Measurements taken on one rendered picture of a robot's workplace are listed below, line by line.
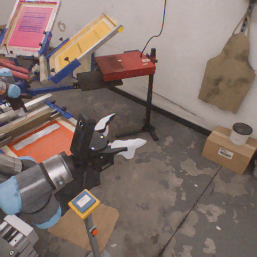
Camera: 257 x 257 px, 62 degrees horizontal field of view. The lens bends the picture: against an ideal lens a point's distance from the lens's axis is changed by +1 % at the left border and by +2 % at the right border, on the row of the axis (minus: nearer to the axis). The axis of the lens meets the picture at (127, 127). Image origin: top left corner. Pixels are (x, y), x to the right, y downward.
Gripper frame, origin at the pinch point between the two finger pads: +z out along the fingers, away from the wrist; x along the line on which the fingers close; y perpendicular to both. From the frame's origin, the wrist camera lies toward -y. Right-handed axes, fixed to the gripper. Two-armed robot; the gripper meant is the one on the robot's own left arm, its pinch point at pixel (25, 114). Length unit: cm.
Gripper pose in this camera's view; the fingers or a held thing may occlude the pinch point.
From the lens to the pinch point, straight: 171.9
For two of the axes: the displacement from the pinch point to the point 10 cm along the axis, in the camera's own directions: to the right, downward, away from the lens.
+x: 7.5, 4.2, -5.0
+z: 0.1, 7.6, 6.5
